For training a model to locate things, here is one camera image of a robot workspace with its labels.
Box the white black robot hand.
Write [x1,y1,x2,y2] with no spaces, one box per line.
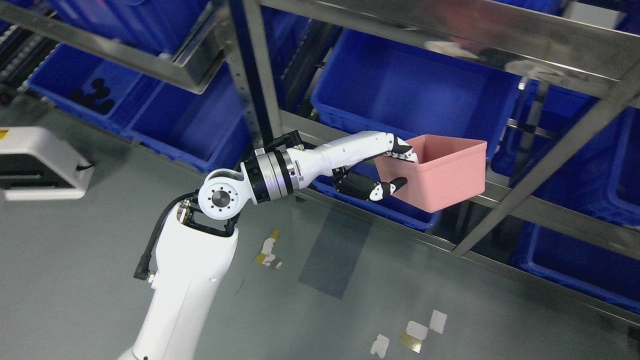
[288,131,419,202]

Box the pink plastic storage box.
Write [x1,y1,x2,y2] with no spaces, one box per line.
[374,134,488,214]

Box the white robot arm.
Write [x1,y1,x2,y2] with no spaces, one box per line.
[120,130,418,360]

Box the blue bin under pink box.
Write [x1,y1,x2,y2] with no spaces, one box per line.
[311,175,441,231]

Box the large blue bin centre shelf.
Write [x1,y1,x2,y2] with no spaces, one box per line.
[311,29,521,161]

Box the blue bin lower left shelf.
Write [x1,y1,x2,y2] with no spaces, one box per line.
[124,63,252,173]

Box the blue bin right shelf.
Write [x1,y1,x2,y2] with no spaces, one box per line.
[491,80,640,229]

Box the steel shelf rack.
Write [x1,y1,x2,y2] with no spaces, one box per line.
[0,0,640,326]

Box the blue bin top left shelf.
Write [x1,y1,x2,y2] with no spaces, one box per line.
[46,0,209,54]

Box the white machine box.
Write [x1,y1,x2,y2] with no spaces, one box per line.
[0,126,95,202]

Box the blue bin with black parts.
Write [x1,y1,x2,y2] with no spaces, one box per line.
[28,43,161,135]

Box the blue bin bottom right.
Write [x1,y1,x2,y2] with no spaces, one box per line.
[509,222,640,314]

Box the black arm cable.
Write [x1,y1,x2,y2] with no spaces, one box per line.
[133,192,199,281]

